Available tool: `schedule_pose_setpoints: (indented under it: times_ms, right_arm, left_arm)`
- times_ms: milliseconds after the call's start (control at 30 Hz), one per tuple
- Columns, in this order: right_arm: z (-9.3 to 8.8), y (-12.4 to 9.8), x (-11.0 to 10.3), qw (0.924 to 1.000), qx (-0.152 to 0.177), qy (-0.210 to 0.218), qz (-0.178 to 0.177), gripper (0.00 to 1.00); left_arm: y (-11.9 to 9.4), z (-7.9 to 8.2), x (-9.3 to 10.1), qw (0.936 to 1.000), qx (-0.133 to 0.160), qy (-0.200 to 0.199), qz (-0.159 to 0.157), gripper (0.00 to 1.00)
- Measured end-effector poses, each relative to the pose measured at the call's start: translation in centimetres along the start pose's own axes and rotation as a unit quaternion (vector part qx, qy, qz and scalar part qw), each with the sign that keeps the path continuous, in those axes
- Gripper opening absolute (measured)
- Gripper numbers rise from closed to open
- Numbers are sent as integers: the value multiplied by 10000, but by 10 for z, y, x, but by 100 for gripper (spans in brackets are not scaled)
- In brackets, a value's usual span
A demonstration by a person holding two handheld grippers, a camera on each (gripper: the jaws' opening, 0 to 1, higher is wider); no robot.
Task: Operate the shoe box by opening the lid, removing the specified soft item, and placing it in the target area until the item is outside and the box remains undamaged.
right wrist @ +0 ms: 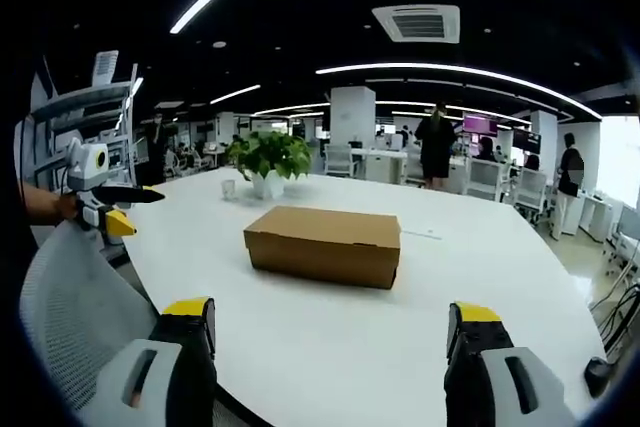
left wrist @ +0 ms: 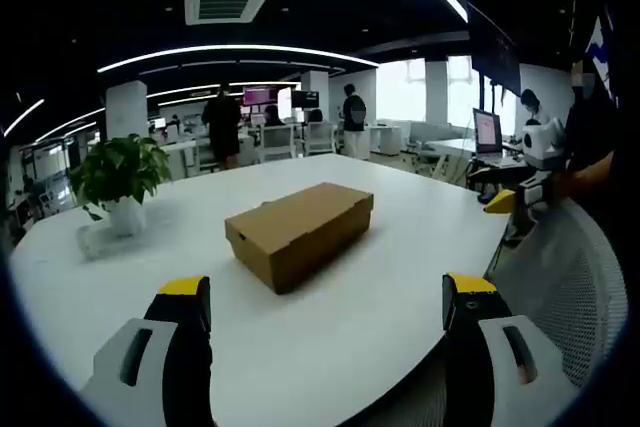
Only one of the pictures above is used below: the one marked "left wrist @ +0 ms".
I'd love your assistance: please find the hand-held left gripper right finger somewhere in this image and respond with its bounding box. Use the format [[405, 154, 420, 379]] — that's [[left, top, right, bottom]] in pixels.
[[442, 271, 581, 427]]

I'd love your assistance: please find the blue and white banner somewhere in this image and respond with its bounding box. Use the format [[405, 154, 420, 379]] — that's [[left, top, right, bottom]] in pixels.
[[585, 15, 615, 96]]

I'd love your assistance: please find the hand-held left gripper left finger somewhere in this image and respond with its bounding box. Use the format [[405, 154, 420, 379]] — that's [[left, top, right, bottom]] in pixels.
[[79, 275, 215, 427]]

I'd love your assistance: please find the green potted plant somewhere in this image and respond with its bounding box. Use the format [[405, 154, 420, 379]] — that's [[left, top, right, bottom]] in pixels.
[[69, 133, 174, 222]]

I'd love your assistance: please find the ceiling air conditioner vent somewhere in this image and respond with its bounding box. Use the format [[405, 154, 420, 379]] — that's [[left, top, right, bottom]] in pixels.
[[183, 0, 272, 27]]

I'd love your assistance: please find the white plant pot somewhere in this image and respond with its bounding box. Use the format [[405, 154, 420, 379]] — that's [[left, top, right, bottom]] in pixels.
[[102, 195, 149, 239]]

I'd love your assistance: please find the large black hanging screen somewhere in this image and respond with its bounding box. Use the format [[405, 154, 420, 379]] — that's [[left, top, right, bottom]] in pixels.
[[466, 0, 522, 94]]

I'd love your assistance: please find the brown cardboard shoe box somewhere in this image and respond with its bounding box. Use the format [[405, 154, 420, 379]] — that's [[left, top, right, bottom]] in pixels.
[[224, 182, 375, 296]]

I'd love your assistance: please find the laptop with pink screen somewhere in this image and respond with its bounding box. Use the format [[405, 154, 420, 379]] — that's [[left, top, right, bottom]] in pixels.
[[472, 107, 521, 168]]

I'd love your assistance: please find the pink computer monitor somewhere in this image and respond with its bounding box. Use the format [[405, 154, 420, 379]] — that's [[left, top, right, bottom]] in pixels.
[[242, 86, 279, 109]]

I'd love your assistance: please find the dark computer monitor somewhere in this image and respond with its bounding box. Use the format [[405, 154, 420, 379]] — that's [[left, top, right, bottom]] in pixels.
[[291, 90, 320, 110]]

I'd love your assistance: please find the white mesh office chair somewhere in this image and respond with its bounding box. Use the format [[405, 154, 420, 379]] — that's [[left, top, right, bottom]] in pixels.
[[389, 195, 629, 427]]

